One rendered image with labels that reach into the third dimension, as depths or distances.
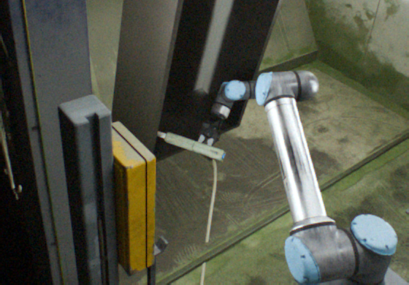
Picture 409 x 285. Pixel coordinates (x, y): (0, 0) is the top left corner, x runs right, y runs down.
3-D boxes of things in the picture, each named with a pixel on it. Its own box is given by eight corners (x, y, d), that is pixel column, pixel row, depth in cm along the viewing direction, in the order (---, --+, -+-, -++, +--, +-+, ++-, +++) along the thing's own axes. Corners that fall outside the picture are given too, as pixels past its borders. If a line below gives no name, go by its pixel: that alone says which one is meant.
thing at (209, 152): (234, 161, 251) (223, 149, 230) (230, 169, 250) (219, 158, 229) (151, 133, 267) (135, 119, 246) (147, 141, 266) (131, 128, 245)
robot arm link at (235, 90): (249, 78, 235) (242, 82, 247) (225, 80, 232) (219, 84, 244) (251, 98, 234) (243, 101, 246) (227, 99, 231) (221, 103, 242)
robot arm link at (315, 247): (360, 273, 148) (299, 61, 181) (307, 283, 144) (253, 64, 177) (339, 281, 161) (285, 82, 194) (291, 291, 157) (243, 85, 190)
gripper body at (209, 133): (218, 142, 247) (227, 120, 250) (214, 138, 239) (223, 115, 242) (204, 138, 249) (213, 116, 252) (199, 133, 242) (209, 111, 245)
